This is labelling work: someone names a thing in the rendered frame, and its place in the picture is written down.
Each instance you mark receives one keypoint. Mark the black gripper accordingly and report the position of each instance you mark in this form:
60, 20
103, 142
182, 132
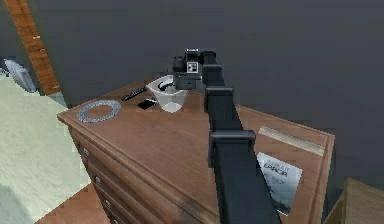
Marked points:
186, 81

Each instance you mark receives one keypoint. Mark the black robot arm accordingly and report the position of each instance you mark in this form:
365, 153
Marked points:
233, 166

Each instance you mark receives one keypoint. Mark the small black phone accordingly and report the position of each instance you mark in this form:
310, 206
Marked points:
146, 104

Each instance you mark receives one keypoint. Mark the black pen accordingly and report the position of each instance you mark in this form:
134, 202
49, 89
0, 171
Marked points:
133, 94

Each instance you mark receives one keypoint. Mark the brown wooden chest of drawers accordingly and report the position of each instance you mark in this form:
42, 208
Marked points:
160, 146

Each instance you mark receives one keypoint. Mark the pale green bed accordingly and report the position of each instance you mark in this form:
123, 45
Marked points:
30, 146

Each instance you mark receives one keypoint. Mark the white printed magazine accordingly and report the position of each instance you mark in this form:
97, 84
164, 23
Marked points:
283, 183

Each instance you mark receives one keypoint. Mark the brown wooden side table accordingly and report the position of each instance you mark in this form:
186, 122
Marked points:
360, 206

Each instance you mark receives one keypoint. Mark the brown wooden door frame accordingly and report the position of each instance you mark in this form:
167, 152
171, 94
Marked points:
35, 46

